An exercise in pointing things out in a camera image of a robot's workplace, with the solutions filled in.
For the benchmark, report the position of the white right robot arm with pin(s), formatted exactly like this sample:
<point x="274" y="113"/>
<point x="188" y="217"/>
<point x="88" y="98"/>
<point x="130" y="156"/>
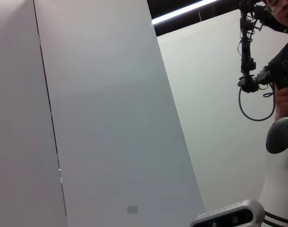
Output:
<point x="276" y="184"/>

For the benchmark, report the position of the bare person forearm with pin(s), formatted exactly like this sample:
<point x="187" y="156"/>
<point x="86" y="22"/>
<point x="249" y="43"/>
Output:
<point x="285" y="106"/>

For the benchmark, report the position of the white ceiling light strip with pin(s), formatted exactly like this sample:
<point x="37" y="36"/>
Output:
<point x="181" y="12"/>

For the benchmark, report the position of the person in dark shirt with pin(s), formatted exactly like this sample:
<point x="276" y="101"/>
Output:
<point x="283" y="63"/>

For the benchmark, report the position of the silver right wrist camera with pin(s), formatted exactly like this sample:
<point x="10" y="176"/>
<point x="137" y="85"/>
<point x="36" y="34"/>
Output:
<point x="229" y="217"/>

